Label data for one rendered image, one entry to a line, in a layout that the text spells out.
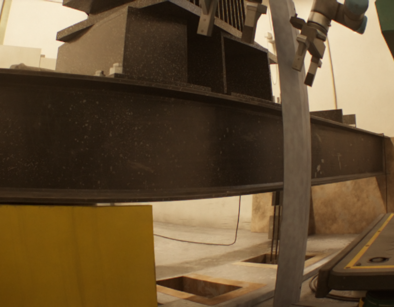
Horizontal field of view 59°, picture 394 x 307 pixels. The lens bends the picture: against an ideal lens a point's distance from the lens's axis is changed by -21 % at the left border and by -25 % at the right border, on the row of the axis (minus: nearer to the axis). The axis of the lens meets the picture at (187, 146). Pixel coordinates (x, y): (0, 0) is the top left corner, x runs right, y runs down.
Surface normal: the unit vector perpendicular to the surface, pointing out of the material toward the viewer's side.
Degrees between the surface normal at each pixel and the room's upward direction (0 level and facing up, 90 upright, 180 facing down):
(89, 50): 90
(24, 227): 90
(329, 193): 90
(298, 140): 90
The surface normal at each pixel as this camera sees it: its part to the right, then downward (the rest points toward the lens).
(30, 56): 0.69, -0.05
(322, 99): -0.72, -0.04
